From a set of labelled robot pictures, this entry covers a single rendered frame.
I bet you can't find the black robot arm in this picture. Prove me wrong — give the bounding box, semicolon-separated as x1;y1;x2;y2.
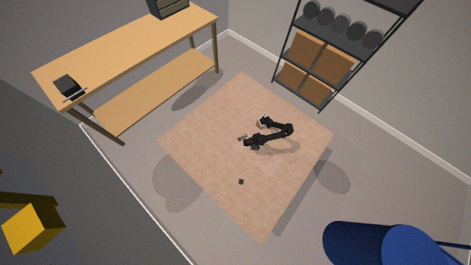
244;117;294;151

